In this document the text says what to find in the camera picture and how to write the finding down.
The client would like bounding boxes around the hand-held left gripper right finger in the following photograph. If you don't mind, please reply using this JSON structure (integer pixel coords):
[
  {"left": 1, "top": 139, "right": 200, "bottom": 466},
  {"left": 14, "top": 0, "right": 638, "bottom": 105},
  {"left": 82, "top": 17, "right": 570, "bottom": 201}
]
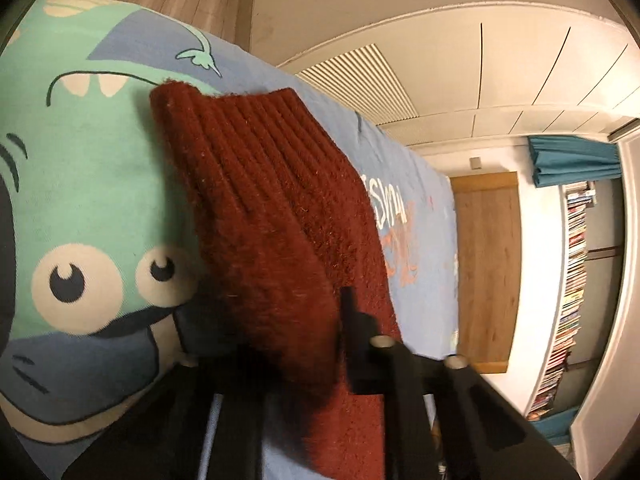
[{"left": 340, "top": 286, "right": 582, "bottom": 480}]

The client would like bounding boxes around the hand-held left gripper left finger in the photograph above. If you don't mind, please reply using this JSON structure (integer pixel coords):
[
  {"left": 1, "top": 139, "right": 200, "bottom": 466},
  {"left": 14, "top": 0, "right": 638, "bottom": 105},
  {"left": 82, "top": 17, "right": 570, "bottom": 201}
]
[{"left": 62, "top": 344, "right": 312, "bottom": 480}]

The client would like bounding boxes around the dark red knit sweater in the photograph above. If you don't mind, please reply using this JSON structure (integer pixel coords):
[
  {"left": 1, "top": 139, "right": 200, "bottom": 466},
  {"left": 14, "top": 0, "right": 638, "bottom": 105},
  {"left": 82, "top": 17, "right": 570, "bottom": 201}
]
[{"left": 149, "top": 79, "right": 405, "bottom": 473}]

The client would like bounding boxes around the wooden panel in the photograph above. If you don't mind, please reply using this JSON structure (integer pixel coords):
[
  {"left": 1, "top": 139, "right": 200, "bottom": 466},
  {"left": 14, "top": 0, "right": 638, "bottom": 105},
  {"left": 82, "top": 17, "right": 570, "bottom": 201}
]
[{"left": 450, "top": 172, "right": 522, "bottom": 374}]

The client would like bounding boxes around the teal cushion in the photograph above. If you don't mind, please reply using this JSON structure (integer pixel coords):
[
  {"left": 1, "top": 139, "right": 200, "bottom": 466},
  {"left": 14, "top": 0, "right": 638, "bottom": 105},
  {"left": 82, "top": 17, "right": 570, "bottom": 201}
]
[{"left": 529, "top": 406, "right": 578, "bottom": 442}]

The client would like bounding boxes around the shelf of books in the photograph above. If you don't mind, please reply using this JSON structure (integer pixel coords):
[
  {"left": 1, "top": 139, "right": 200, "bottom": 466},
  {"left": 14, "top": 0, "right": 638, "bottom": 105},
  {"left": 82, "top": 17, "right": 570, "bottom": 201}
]
[{"left": 526, "top": 182, "right": 598, "bottom": 421}]

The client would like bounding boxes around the blue cartoon printed blanket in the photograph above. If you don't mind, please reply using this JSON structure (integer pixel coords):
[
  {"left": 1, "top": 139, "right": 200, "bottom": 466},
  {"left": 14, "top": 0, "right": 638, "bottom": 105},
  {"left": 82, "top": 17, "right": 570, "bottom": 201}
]
[{"left": 0, "top": 0, "right": 460, "bottom": 480}]

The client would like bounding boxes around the teal curtain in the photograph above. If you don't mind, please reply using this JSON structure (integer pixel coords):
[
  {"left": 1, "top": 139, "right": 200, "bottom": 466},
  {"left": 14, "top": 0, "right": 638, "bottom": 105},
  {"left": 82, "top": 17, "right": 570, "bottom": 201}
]
[{"left": 528, "top": 135, "right": 622, "bottom": 189}]

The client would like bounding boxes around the white slatted vent grille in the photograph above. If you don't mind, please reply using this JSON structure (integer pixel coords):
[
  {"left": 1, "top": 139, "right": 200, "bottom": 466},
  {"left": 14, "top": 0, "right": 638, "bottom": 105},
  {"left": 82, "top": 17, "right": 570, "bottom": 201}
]
[{"left": 296, "top": 43, "right": 417, "bottom": 126}]

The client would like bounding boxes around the white panelled wardrobe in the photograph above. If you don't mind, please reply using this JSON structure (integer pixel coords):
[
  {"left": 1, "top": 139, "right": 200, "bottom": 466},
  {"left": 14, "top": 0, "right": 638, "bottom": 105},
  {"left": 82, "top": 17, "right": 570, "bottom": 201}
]
[{"left": 276, "top": 4, "right": 640, "bottom": 142}]

